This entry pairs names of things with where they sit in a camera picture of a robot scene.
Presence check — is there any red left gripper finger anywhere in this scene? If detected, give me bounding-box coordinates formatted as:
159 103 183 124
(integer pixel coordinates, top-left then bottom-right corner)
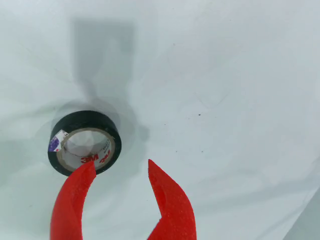
49 161 97 240

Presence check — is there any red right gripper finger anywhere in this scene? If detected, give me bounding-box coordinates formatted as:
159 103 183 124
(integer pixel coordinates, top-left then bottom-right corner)
147 158 197 240

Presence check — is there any black electrical tape roll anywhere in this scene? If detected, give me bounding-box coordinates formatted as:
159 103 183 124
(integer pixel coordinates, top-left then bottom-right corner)
46 109 123 177

